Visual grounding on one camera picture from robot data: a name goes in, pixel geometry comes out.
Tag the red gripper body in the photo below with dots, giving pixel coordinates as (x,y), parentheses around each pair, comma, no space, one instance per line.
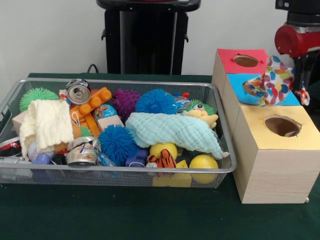
(300,41)

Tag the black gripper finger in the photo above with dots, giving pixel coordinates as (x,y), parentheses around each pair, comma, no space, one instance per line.
(297,75)
(306,70)

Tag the wooden box with three holes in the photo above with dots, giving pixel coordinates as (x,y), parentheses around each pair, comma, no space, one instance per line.
(275,175)

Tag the shallow clear mesh bin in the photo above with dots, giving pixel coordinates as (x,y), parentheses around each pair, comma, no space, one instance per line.
(75,175)

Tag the dark green table cloth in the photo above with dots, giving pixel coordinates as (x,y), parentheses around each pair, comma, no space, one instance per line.
(125,212)
(315,100)

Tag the green spiky monster toy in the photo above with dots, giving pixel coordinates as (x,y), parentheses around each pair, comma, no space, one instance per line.
(208,108)

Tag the yellow smooth ball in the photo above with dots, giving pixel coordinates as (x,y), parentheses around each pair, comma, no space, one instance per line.
(203,165)

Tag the light blue waffle cloth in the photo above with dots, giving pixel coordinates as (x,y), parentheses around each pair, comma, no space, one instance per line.
(170,130)

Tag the blue spiky rubber ball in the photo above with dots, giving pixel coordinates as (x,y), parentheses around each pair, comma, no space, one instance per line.
(117,145)
(155,101)

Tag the orange tiger plush toy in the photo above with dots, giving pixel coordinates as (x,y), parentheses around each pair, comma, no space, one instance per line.
(166,160)

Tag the purple knobbly ball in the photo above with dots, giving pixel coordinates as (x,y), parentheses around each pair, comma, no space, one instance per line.
(127,102)

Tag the globe print ball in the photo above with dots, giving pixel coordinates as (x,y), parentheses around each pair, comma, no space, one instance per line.
(106,112)

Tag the orange plastic building block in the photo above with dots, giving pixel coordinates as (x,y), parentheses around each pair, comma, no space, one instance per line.
(95,101)

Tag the silver drink can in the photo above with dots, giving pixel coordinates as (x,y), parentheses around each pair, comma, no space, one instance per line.
(78,92)

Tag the cream waffle cloth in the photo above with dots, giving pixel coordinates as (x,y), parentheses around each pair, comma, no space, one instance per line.
(47,122)

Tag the green spiky rubber ball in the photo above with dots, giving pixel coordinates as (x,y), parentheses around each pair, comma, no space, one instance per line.
(37,95)

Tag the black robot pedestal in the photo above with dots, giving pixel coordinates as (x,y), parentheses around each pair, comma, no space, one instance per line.
(150,45)

